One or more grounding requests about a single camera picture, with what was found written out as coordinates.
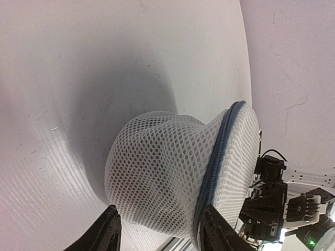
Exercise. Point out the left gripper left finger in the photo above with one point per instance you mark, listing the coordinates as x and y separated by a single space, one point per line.
103 235

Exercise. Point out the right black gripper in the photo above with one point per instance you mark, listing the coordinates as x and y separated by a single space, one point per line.
262 212

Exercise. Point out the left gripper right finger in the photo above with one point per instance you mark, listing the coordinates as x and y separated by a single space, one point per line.
216 234

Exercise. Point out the white mesh laundry bag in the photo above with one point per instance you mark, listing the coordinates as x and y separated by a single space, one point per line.
163 169

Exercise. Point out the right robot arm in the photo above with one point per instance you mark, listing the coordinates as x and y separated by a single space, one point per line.
286 202

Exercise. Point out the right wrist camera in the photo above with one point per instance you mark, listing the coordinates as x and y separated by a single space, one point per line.
303 211

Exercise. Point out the aluminium front rail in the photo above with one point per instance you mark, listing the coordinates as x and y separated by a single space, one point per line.
177 244

